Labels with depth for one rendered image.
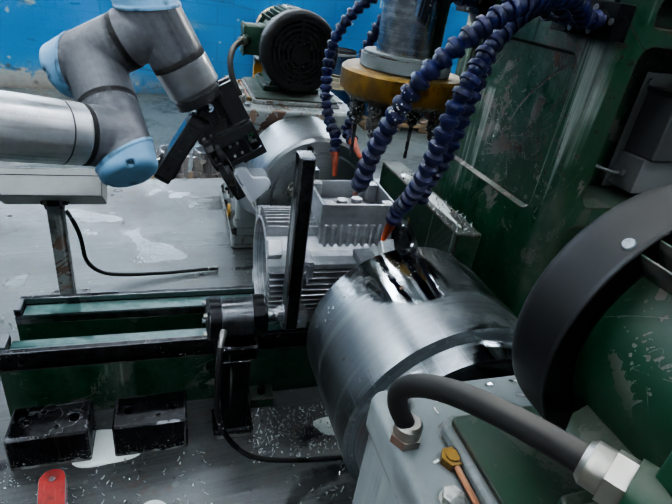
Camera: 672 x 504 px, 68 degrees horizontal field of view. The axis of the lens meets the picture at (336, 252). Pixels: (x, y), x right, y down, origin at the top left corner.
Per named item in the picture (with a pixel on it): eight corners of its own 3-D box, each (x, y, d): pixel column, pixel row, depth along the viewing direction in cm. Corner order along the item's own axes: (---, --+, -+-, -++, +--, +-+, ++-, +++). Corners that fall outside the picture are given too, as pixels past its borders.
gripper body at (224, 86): (269, 156, 75) (231, 81, 68) (218, 182, 75) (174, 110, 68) (261, 140, 82) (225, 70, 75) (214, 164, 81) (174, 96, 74)
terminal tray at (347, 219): (369, 218, 89) (376, 180, 86) (390, 247, 80) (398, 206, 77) (303, 217, 86) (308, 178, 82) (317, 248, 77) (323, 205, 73)
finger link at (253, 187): (284, 208, 81) (258, 159, 76) (251, 224, 81) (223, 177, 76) (280, 200, 84) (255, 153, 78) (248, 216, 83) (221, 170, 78)
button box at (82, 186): (107, 204, 95) (107, 177, 96) (102, 196, 89) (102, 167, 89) (4, 204, 90) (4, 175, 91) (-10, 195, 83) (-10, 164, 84)
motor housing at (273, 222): (350, 278, 100) (365, 189, 91) (382, 338, 84) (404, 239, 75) (249, 281, 94) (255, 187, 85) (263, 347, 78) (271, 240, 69)
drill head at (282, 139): (327, 192, 139) (338, 101, 127) (371, 259, 109) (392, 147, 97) (235, 191, 131) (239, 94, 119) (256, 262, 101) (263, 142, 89)
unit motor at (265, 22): (297, 150, 158) (311, 3, 138) (324, 191, 131) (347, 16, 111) (215, 147, 150) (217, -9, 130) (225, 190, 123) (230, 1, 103)
